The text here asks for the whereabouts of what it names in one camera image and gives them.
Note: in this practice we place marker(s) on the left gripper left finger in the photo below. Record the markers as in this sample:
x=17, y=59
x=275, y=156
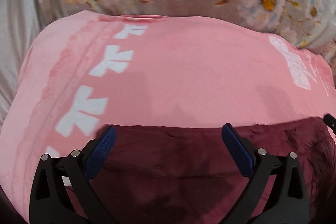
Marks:
x=49, y=200

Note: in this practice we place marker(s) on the silver satin pillow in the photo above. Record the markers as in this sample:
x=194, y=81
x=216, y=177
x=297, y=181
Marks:
x=20, y=25

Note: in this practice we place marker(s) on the pink bow-print blanket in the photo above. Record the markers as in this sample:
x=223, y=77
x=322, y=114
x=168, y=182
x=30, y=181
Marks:
x=88, y=70

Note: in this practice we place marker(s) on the maroon puffer jacket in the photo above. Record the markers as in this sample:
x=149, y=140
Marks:
x=186, y=175

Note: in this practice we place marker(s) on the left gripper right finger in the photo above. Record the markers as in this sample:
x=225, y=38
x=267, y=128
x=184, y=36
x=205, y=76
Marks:
x=288, y=201

